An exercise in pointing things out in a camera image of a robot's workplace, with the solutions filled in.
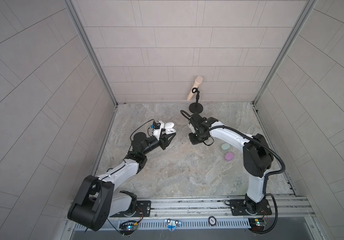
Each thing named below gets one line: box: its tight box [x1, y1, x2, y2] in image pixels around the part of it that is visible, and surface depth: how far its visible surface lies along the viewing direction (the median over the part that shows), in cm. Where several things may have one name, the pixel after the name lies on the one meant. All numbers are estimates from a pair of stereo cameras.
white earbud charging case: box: [164, 122, 176, 135], surface depth 76 cm
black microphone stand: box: [189, 87, 204, 114], surface depth 114 cm
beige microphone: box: [187, 75, 203, 101], surface depth 97 cm
